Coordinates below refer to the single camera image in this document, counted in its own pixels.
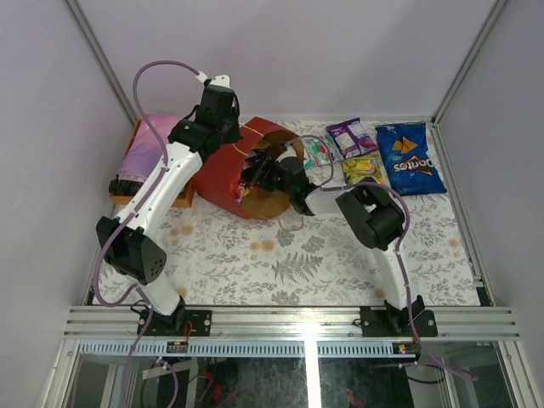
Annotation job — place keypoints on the purple Fox's candy bag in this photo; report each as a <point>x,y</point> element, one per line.
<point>244,188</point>

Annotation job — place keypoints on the floral tablecloth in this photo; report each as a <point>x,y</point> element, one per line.
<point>215,257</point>

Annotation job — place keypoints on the teal Fox's candy bag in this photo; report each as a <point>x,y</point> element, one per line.
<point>316,154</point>

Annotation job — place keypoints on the black object beside tray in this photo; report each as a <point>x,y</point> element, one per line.
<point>123,187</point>

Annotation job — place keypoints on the blue Doritos chip bag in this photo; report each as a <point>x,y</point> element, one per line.
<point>404,151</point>

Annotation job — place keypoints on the green Fox's candy bag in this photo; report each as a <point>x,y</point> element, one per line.
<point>356,169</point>

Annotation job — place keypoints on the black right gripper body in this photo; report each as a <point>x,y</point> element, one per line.
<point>272,179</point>

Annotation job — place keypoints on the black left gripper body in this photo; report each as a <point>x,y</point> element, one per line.
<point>232,128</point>

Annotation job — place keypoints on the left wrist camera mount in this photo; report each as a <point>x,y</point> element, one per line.
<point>222,81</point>

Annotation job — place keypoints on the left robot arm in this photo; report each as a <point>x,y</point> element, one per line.
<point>128,241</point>

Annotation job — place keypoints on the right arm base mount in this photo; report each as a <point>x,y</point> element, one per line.
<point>391,322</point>

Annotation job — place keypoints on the aluminium front rail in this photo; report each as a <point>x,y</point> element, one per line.
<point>477,323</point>

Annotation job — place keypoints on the purple pillow package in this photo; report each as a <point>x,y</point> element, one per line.
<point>145,151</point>

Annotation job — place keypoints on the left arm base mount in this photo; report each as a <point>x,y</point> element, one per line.
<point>182,322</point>

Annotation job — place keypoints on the red paper bag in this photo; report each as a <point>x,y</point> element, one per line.
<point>218,178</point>

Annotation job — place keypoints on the purple snack packet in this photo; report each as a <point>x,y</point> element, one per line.
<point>351,138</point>

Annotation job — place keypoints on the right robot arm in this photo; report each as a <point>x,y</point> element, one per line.
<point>376,214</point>

